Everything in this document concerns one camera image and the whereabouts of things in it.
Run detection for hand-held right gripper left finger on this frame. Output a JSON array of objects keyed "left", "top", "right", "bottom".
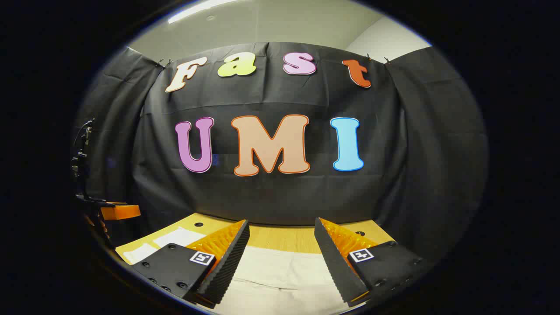
[{"left": 131, "top": 219, "right": 251, "bottom": 307}]

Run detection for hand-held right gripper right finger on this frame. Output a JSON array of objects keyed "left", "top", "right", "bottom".
[{"left": 314, "top": 217, "right": 431, "bottom": 307}]

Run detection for white jeans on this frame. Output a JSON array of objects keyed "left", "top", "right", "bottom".
[{"left": 122, "top": 227, "right": 350, "bottom": 315}]

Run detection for black backdrop cloth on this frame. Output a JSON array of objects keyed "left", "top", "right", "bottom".
[{"left": 77, "top": 42, "right": 488, "bottom": 263}]

